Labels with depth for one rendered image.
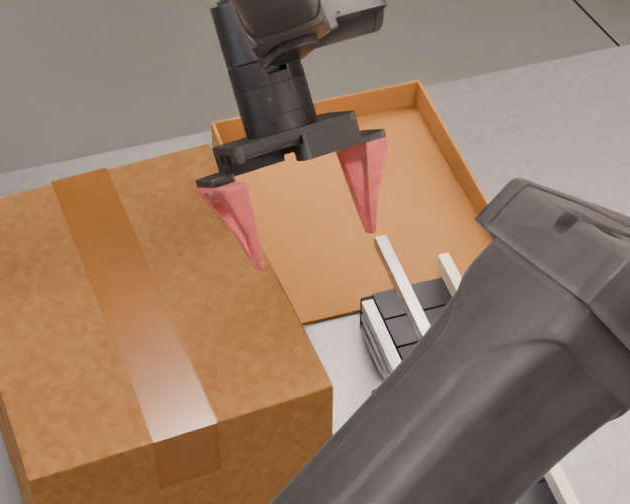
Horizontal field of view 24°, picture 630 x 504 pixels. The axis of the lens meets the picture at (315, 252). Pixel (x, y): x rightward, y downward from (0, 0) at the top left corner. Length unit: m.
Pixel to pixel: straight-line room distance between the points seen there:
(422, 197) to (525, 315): 1.19
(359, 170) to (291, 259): 0.44
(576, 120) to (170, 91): 1.47
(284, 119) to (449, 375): 0.63
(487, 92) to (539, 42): 1.45
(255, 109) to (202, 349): 0.19
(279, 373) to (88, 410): 0.15
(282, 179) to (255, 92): 0.59
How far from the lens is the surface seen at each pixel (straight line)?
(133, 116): 3.07
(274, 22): 0.98
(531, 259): 0.50
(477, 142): 1.75
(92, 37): 3.29
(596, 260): 0.49
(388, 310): 1.49
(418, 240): 1.62
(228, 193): 1.08
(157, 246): 1.22
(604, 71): 1.88
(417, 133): 1.75
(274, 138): 1.10
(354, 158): 1.15
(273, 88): 1.10
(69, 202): 1.27
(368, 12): 1.13
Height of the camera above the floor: 1.99
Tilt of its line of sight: 46 degrees down
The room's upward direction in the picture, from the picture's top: straight up
